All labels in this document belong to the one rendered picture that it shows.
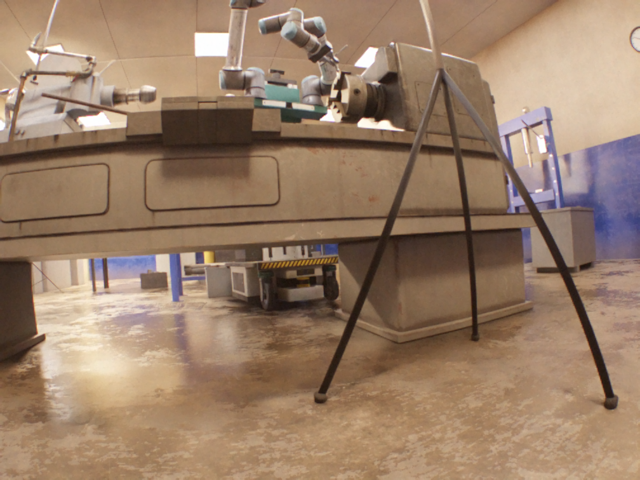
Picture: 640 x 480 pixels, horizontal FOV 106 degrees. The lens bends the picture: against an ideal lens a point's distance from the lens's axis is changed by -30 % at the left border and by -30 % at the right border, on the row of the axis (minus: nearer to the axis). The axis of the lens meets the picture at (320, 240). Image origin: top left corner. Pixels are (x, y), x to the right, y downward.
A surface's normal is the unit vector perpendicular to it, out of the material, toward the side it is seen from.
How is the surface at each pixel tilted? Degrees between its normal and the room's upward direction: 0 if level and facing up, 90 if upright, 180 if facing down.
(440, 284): 90
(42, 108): 70
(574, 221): 90
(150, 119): 90
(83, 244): 90
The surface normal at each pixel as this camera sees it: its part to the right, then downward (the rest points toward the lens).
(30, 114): 0.25, -0.46
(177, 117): 0.25, 0.74
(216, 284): 0.36, -0.06
